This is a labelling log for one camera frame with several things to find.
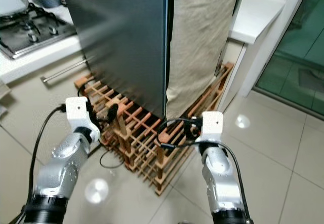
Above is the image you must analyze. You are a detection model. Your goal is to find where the dark grey fridge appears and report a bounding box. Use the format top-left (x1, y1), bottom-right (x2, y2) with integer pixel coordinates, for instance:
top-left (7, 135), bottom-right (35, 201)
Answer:
top-left (63, 0), bottom-right (175, 119)

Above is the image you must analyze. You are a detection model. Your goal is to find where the wooden slatted rack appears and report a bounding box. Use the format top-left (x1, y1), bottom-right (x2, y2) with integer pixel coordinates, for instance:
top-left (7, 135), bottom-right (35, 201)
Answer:
top-left (74, 62), bottom-right (234, 195)

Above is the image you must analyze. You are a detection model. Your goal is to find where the beige cloth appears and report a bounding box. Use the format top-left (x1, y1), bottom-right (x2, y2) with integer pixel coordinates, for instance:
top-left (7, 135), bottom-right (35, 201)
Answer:
top-left (165, 0), bottom-right (242, 119)

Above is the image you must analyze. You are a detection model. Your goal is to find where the steel gas stove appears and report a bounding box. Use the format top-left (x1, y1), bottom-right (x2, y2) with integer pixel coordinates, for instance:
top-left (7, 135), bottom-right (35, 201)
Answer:
top-left (0, 6), bottom-right (79, 60)

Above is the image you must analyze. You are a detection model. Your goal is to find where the green-tinted glass door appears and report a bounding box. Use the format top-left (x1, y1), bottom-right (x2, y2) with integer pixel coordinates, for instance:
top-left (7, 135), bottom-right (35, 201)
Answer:
top-left (253, 0), bottom-right (324, 116)

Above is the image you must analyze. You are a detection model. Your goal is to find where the white kitchen counter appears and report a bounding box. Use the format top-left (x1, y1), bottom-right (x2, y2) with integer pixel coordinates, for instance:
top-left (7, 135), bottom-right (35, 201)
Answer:
top-left (228, 0), bottom-right (309, 98)

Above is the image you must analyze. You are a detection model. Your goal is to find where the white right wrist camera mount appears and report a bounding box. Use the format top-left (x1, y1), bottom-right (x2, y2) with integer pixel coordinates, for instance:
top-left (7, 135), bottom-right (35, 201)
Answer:
top-left (200, 111), bottom-right (225, 143)

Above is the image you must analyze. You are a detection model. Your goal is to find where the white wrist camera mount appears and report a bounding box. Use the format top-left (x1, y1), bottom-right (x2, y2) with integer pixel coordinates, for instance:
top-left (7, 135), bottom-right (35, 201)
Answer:
top-left (65, 96), bottom-right (94, 133)
top-left (200, 111), bottom-right (225, 143)

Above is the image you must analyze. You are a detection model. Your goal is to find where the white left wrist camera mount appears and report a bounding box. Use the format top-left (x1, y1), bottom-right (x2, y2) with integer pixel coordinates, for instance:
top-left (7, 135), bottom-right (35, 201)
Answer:
top-left (65, 96), bottom-right (94, 133)

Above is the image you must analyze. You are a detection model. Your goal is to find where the metal bar drawer handle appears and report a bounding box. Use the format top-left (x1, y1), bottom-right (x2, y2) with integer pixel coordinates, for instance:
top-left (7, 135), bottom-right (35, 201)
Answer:
top-left (42, 57), bottom-right (89, 84)

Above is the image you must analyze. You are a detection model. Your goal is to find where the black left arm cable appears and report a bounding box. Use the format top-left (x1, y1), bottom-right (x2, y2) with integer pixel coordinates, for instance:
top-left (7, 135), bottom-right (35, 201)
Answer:
top-left (23, 104), bottom-right (67, 224)

